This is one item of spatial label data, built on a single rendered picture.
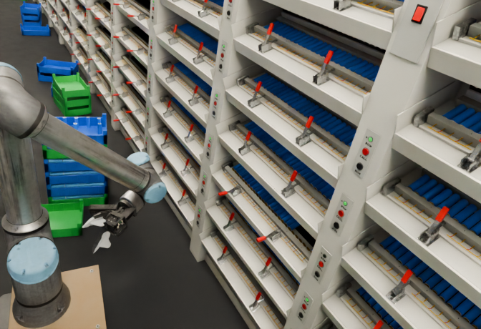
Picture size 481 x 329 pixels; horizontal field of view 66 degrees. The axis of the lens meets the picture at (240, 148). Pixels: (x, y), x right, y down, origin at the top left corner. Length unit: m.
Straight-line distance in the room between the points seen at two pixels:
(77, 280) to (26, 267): 0.32
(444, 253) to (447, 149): 0.22
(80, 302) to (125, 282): 0.30
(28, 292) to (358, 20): 1.29
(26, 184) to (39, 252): 0.23
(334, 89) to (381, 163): 0.24
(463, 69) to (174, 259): 1.55
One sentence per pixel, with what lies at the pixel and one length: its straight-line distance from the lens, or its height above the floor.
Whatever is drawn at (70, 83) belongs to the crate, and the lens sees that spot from 3.37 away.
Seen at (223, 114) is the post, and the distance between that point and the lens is 1.48.
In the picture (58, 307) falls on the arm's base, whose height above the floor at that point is 0.19.
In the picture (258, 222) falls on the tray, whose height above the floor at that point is 0.55.
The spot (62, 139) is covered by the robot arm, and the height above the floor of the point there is 0.85.
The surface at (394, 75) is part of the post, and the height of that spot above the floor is 1.24.
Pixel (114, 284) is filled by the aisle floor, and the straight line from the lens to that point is 1.88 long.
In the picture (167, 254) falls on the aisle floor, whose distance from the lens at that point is 1.99.
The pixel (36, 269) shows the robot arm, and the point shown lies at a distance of 1.42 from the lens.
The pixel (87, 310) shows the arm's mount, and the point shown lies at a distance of 1.61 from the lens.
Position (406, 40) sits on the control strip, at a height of 1.32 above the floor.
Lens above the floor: 1.45
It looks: 30 degrees down
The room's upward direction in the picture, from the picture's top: 11 degrees clockwise
